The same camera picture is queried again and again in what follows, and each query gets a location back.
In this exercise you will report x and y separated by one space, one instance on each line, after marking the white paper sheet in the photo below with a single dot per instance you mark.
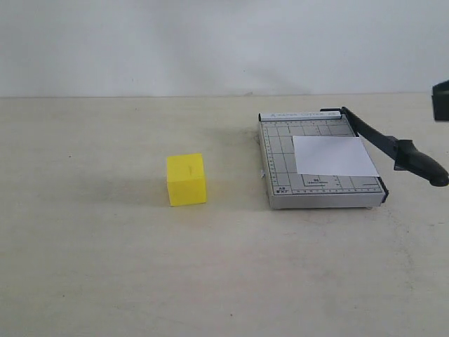
332 156

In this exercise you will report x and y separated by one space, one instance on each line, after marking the grey paper cutter base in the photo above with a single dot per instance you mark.
287 189

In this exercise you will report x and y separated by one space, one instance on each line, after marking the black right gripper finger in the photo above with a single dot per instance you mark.
440 101

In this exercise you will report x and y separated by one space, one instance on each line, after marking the black cutter blade lever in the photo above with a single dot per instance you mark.
404 153

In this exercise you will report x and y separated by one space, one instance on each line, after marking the yellow cube block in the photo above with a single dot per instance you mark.
186 179

